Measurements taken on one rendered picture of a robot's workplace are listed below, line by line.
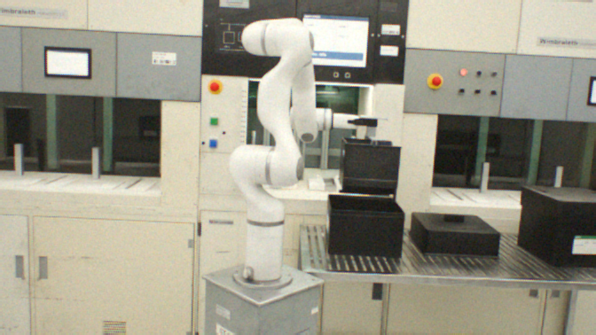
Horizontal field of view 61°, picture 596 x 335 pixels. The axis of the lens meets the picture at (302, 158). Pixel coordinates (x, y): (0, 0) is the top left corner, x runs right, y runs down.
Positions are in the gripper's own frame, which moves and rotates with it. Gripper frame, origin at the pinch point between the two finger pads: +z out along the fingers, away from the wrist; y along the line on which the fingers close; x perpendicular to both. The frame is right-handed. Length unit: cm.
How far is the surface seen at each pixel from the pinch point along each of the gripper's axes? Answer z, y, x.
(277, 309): -31, 53, -54
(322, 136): -14, -117, -17
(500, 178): 83, -78, -31
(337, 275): -12, 32, -50
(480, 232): 43, 8, -39
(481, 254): 44, 8, -48
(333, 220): -13.4, 13.5, -35.9
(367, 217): -0.8, 13.7, -34.2
